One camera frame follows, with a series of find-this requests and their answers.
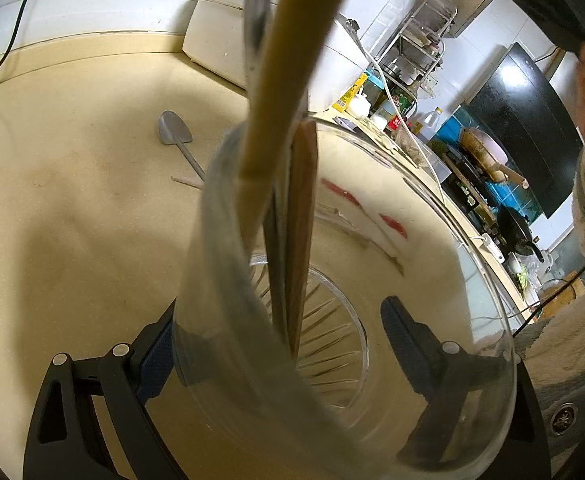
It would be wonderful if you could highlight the black wok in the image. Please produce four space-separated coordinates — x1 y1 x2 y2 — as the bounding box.
495 206 544 261

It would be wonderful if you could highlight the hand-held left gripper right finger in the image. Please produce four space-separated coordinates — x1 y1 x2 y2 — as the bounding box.
379 296 553 480

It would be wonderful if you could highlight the pot with pink lid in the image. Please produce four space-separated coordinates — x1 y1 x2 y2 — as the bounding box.
459 127 509 173

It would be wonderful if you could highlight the yellow carton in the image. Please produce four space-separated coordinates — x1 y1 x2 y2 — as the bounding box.
332 74 369 112

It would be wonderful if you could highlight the black wall panel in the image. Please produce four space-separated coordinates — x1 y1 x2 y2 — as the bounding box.
467 42 585 218

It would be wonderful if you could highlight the cooking oil bottle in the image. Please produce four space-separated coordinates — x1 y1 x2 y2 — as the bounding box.
415 106 445 142

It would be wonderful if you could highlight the small steel spoon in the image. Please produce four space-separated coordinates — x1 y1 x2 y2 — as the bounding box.
158 110 208 182

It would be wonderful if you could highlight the white jar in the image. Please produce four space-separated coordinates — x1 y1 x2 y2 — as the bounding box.
348 94 373 118

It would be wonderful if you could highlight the red plastic utensil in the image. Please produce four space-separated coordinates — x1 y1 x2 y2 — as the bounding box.
322 179 408 237

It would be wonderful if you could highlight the white rice cooker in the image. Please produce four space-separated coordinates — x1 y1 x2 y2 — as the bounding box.
182 0 368 111

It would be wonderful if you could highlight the metal kitchen rack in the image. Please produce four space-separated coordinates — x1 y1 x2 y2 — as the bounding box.
372 0 459 98

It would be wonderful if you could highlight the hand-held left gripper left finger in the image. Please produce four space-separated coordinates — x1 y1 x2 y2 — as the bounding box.
22 300 178 480

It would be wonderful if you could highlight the clear drinking glass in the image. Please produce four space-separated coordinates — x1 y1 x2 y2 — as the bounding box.
172 115 518 480

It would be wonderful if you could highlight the person's fluffy robe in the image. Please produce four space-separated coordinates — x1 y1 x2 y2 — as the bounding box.
515 280 585 480

